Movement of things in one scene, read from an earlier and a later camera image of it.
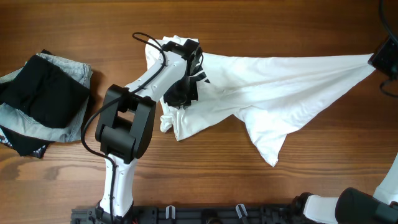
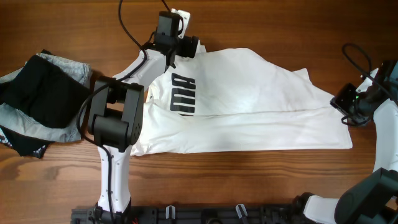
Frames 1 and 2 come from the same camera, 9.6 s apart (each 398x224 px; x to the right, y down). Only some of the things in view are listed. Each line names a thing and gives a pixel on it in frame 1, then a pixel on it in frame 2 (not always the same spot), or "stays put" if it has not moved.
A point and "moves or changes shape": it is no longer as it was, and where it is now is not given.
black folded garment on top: [45, 92] stays put
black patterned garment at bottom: [24, 145] stays put
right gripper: [385, 61] → [342, 101]
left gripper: [187, 99] → [189, 43]
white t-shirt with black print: [272, 97] moves or changes shape
